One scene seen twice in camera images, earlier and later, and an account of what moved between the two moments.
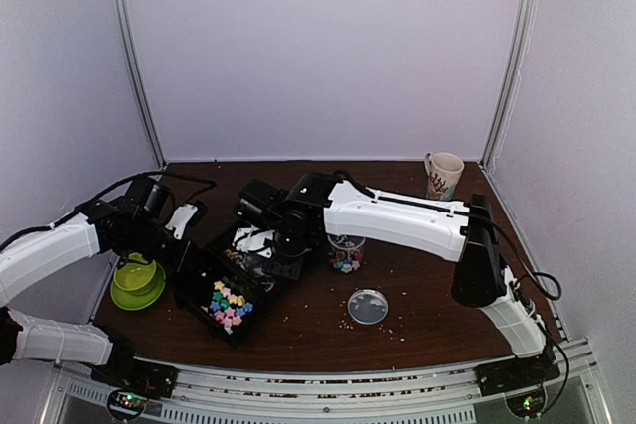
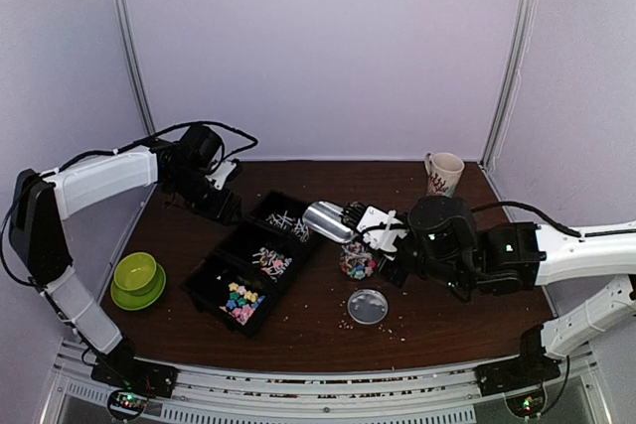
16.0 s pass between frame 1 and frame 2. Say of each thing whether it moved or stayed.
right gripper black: moved
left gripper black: moved
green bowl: stayed
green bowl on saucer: stayed
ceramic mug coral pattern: stayed
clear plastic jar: moved
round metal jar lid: stayed
